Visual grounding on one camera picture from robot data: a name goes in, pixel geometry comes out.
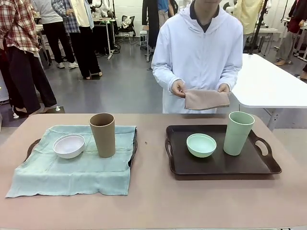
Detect person's left hand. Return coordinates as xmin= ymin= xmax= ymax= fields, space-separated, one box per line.
xmin=217 ymin=82 xmax=232 ymax=93

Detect person's right hand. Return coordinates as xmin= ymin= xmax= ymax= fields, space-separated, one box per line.
xmin=171 ymin=79 xmax=189 ymax=99

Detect beige cloth mat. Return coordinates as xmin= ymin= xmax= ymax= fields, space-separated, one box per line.
xmin=184 ymin=89 xmax=231 ymax=111

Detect mint green tall cup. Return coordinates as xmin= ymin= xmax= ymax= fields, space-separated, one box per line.
xmin=223 ymin=111 xmax=255 ymax=157

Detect mint green bowl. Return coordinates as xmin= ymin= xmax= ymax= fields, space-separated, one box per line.
xmin=186 ymin=133 xmax=217 ymax=159

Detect brown tall cup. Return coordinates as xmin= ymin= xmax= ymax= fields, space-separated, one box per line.
xmin=89 ymin=113 xmax=117 ymax=159

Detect white bowl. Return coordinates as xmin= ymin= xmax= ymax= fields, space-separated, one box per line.
xmin=52 ymin=134 xmax=86 ymax=160

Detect teal cloth mat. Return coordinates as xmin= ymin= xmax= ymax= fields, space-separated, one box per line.
xmin=5 ymin=124 xmax=138 ymax=199

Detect person's left forearm white sleeve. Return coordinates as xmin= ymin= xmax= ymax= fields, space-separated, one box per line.
xmin=222 ymin=61 xmax=244 ymax=92

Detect person's right forearm white sleeve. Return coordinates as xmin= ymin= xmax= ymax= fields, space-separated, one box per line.
xmin=151 ymin=62 xmax=185 ymax=93

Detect dark brown plastic tray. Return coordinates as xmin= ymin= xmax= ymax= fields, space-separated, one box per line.
xmin=165 ymin=124 xmax=283 ymax=181
xmin=26 ymin=126 xmax=139 ymax=169

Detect white rounded table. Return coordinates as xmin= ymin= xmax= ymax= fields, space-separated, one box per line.
xmin=230 ymin=53 xmax=307 ymax=132

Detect person in white hooded jacket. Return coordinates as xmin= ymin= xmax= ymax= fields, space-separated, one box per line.
xmin=151 ymin=0 xmax=244 ymax=115

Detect black slanted stand pole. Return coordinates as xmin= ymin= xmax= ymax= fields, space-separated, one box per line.
xmin=248 ymin=0 xmax=269 ymax=56

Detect white desk with equipment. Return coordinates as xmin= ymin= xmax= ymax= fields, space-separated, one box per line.
xmin=258 ymin=25 xmax=286 ymax=48

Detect person in yellow shirt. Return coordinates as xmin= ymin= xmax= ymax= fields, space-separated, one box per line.
xmin=236 ymin=0 xmax=265 ymax=52

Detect black office chair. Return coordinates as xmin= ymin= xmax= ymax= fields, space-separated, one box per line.
xmin=118 ymin=15 xmax=137 ymax=39

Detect small white background robot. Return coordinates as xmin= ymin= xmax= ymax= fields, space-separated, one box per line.
xmin=224 ymin=1 xmax=237 ymax=13

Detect desk with green light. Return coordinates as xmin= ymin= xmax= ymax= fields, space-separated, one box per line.
xmin=92 ymin=17 xmax=118 ymax=60

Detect person in beige trousers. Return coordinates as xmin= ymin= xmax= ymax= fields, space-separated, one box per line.
xmin=157 ymin=0 xmax=177 ymax=23

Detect person in dark red top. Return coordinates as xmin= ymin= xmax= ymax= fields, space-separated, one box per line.
xmin=275 ymin=0 xmax=307 ymax=67

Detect person in cream jacket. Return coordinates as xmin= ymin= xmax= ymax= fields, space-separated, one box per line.
xmin=69 ymin=0 xmax=103 ymax=81

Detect person in blue plaid shirt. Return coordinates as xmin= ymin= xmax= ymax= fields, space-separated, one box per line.
xmin=51 ymin=0 xmax=81 ymax=34

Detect person in grey shirt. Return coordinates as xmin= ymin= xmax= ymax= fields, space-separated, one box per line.
xmin=33 ymin=0 xmax=79 ymax=70

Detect person in red plaid shirt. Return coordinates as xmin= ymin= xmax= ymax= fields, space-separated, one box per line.
xmin=0 ymin=0 xmax=59 ymax=115

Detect black floor base plate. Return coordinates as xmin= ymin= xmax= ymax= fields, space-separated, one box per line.
xmin=45 ymin=105 xmax=66 ymax=115

